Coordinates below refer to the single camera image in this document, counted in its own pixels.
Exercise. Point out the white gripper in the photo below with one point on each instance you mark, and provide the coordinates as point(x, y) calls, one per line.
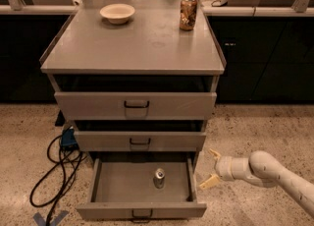
point(224, 168)

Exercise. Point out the silver blue redbull can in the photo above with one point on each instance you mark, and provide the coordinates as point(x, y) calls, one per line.
point(159, 178)

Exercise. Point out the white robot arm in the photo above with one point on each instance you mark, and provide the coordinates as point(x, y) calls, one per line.
point(263, 170)

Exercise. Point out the grey open bottom drawer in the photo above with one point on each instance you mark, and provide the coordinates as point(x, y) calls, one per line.
point(122, 188)

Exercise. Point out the grey metal drawer cabinet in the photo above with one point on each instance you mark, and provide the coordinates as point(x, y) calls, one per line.
point(149, 53)

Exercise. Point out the grey middle drawer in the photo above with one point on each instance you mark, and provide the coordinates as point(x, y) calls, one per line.
point(140, 141)

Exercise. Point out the grey top drawer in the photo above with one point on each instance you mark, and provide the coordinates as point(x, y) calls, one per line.
point(136, 105)

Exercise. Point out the gold patterned soda can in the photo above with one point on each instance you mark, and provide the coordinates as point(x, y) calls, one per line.
point(188, 14)

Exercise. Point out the blue power box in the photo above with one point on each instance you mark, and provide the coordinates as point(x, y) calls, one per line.
point(68, 140)

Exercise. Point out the white paper bowl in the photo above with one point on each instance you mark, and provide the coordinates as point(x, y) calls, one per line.
point(117, 14)

